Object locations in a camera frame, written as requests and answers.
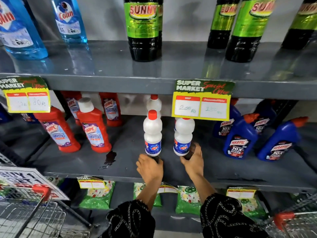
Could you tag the person's right forearm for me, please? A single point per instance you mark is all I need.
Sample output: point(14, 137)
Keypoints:
point(220, 215)

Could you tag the white offer sign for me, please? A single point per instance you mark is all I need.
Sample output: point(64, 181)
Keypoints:
point(22, 179)

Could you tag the person's right hand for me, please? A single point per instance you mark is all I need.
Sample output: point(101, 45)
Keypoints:
point(195, 166)

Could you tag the blue glass cleaner bottle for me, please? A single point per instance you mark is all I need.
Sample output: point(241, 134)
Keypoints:
point(70, 22)
point(18, 29)

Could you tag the yellow and green price tag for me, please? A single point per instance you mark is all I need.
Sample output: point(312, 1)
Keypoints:
point(167, 188)
point(201, 100)
point(26, 96)
point(241, 193)
point(91, 183)

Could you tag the black bottle with green label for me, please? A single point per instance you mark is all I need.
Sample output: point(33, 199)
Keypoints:
point(160, 27)
point(301, 29)
point(249, 32)
point(142, 29)
point(223, 24)

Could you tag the white bottle with red cap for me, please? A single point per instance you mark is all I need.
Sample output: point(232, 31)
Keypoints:
point(152, 132)
point(154, 104)
point(183, 136)

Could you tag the green flower print packet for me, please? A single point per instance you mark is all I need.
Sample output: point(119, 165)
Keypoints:
point(99, 198)
point(138, 189)
point(252, 208)
point(55, 180)
point(188, 202)

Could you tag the grey metal shelf board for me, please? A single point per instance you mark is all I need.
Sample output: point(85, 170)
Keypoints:
point(111, 64)
point(223, 168)
point(168, 218)

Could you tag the person's left fingers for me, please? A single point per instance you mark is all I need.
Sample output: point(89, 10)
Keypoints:
point(148, 157)

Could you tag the blue toilet cleaner bottle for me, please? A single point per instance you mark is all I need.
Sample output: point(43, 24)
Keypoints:
point(28, 117)
point(279, 143)
point(226, 126)
point(240, 140)
point(263, 118)
point(4, 116)

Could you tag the person's left hand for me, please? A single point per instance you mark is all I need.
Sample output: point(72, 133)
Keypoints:
point(149, 169)

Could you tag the person's right thumb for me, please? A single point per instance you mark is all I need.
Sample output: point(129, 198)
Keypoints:
point(184, 160)

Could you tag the black shelf bracket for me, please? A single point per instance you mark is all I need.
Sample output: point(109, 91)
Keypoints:
point(284, 111)
point(62, 104)

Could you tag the person's left forearm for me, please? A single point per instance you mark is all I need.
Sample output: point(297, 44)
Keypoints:
point(138, 215)

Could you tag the red bathroom cleaner bottle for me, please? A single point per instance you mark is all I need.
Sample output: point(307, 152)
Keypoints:
point(95, 131)
point(72, 104)
point(58, 132)
point(111, 109)

